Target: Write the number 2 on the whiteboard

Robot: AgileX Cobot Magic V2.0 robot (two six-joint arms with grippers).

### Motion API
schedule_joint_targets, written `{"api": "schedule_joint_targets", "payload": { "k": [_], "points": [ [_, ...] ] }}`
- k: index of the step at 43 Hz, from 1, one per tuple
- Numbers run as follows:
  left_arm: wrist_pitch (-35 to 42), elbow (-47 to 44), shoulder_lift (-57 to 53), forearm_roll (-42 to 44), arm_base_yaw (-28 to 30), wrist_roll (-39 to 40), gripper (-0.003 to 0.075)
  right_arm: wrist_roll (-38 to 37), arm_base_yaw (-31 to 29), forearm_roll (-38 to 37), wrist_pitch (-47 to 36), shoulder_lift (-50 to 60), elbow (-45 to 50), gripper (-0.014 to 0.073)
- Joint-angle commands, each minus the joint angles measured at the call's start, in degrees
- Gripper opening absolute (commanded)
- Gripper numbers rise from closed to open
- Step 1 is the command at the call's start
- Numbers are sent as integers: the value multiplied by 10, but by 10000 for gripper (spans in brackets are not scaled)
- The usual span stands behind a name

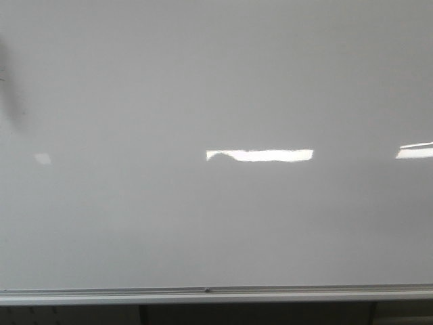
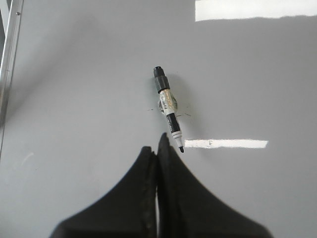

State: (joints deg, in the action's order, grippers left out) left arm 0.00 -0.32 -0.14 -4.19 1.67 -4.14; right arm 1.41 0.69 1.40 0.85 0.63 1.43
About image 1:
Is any white whiteboard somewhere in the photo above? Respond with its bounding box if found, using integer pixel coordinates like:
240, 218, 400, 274
1, 1, 432, 306

